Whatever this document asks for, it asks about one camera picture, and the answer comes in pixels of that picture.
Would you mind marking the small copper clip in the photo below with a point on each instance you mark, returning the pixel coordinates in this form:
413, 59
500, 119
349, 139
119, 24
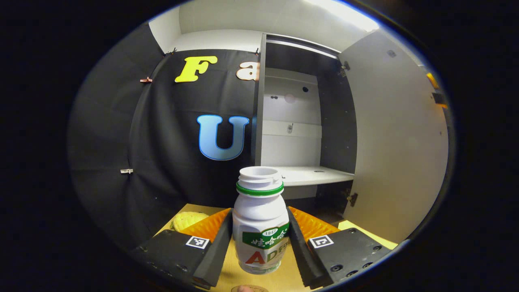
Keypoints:
146, 80

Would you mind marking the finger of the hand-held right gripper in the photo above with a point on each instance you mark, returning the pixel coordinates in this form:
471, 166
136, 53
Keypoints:
438, 98
432, 80

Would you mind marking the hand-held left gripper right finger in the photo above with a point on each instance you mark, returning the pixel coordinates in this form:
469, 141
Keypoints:
300, 251

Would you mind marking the metal door hinge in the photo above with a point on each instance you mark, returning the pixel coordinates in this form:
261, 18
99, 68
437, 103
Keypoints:
351, 197
345, 68

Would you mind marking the white bottle with green label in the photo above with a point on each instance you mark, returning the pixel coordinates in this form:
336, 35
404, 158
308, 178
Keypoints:
259, 211

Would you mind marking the white cabinet shelf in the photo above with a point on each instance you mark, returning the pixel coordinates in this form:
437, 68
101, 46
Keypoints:
316, 175

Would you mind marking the black backdrop cloth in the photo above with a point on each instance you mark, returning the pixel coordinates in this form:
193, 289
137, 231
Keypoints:
121, 121

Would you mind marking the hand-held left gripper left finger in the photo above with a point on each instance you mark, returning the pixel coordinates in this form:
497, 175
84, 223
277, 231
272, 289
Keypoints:
217, 251

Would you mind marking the beige cabinet door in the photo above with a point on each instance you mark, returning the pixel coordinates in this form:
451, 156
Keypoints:
397, 142

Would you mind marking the yellow toy bread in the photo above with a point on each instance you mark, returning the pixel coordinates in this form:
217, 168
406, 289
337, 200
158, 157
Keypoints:
188, 221

